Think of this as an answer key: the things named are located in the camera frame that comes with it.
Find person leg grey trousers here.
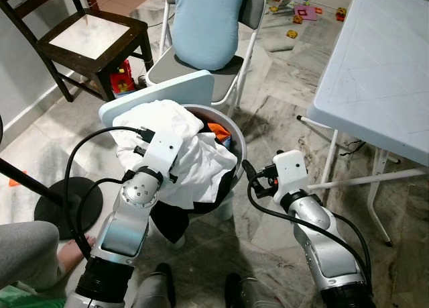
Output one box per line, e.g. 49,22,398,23
0,221,96,297

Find white garment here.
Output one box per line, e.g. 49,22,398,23
111,100,239,212

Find light blue pillow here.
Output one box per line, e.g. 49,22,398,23
171,0,249,72

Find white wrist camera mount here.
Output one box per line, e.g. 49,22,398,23
271,150,311,203
137,128,186,182

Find black round stand base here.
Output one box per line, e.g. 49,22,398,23
0,157,106,243

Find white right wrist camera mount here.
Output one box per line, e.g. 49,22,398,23
271,150,311,203

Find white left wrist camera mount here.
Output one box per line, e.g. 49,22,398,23
137,128,186,182

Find robot left leg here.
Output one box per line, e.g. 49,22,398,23
131,262,177,308

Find grey round laundry basket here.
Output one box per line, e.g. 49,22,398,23
180,103,248,219

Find red toy truck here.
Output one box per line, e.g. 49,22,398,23
109,58,139,98

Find pink toy tile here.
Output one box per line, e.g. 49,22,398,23
294,5,320,22

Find white folding table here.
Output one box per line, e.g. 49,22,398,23
297,0,429,249

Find dark wooden chair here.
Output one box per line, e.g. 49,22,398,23
0,0,157,105

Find robot leg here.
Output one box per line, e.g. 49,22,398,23
131,262,177,308
225,273,283,308

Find orange garment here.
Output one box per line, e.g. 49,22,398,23
204,122,233,148

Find robot right leg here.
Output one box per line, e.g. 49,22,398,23
225,273,283,308

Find black garment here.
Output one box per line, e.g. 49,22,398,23
149,137,236,246

